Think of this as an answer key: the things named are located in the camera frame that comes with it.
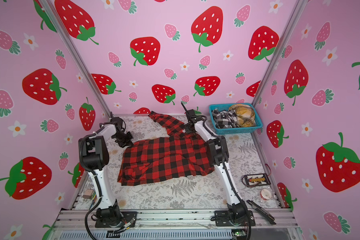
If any small tools bundle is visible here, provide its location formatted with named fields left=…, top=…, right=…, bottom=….
left=82, top=189, right=97, bottom=209

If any white black plaid shirt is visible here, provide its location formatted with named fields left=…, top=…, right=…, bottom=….
left=212, top=109, right=239, bottom=129

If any black device with orange label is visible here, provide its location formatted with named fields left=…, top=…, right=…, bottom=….
left=241, top=174, right=271, bottom=188

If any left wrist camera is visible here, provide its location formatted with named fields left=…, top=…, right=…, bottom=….
left=111, top=117, right=126, bottom=132

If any yellow plaid shirt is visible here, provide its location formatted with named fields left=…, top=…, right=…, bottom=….
left=229, top=104, right=256, bottom=128

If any red black plaid shirt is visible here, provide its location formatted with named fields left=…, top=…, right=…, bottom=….
left=118, top=112, right=214, bottom=186

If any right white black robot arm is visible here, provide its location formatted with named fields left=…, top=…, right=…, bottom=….
left=182, top=104, right=251, bottom=226

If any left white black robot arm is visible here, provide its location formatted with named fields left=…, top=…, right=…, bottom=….
left=79, top=117, right=133, bottom=227

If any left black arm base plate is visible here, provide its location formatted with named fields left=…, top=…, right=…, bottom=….
left=95, top=211, right=138, bottom=229

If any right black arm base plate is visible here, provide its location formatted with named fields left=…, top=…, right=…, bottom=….
left=210, top=210, right=256, bottom=227

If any clear tape roll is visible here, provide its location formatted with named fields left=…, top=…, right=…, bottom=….
left=260, top=189, right=273, bottom=201

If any teal plastic basket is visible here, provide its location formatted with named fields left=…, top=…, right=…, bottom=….
left=209, top=103, right=263, bottom=135

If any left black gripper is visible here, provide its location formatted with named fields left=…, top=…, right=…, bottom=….
left=114, top=131, right=134, bottom=148

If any black flat bracket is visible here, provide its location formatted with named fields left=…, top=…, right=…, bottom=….
left=247, top=200, right=276, bottom=225

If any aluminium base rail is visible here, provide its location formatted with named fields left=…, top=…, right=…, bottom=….
left=52, top=209, right=299, bottom=231

